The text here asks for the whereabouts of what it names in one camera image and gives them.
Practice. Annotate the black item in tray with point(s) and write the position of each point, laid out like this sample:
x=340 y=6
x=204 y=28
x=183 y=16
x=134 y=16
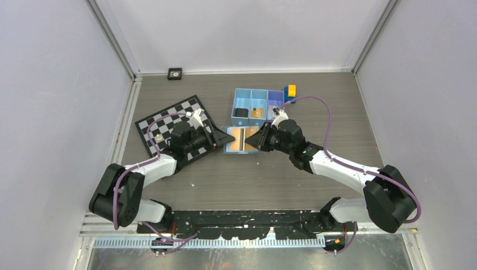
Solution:
x=241 y=113

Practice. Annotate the blue compartment organizer tray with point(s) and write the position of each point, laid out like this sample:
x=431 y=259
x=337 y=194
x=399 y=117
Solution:
x=259 y=98

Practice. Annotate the blue and orange toy block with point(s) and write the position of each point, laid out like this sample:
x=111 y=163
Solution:
x=290 y=93

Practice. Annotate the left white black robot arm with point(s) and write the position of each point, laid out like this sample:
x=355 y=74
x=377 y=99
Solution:
x=118 y=196

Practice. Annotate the orange credit card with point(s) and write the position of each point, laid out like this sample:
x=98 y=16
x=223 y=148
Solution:
x=238 y=138

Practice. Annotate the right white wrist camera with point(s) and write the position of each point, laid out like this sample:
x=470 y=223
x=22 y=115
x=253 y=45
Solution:
x=280 y=115

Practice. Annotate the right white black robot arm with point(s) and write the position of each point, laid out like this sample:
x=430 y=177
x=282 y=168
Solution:
x=387 y=200

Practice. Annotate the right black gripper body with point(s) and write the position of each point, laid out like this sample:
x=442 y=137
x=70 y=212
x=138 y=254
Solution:
x=272 y=140

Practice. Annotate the black white chessboard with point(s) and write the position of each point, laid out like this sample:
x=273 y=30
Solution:
x=163 y=121

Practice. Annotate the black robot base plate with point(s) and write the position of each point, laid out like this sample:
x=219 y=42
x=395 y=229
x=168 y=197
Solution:
x=246 y=224

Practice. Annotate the orange card in tray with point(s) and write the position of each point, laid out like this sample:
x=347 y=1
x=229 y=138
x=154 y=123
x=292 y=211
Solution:
x=257 y=113

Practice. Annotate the small black square box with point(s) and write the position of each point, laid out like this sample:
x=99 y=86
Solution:
x=174 y=73

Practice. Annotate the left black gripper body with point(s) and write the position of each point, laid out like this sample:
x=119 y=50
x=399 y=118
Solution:
x=201 y=139

